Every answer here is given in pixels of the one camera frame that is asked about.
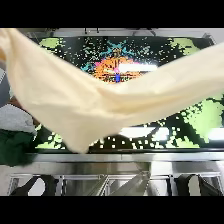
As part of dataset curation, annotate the cream garment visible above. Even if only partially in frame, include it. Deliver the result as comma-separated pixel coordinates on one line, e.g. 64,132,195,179
0,28,224,154

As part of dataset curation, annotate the grey garment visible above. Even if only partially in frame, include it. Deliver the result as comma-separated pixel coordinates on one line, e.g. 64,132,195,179
0,103,38,136

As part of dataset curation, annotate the dark green garment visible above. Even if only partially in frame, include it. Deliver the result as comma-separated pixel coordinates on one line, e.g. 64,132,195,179
0,127,44,167

